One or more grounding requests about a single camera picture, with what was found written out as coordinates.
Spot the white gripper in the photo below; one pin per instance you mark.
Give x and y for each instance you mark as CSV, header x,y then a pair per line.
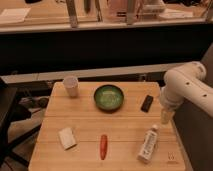
x,y
166,115

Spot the green ceramic bowl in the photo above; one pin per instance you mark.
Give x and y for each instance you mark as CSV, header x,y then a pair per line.
x,y
108,97

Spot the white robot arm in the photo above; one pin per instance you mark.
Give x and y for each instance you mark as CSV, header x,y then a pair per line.
x,y
185,82

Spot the black rectangular block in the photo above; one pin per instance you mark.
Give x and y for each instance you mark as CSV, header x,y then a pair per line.
x,y
147,103

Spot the white plastic bottle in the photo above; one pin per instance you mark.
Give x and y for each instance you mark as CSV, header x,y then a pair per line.
x,y
148,145

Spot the orange carrot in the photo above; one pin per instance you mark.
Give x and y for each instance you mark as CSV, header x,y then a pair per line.
x,y
103,146

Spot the white paper cup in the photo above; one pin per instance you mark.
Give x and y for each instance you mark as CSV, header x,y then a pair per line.
x,y
71,85

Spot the white folded sponge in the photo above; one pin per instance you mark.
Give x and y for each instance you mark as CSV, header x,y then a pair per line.
x,y
67,138

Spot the white paper sheet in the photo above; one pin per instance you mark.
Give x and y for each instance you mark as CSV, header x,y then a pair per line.
x,y
16,15

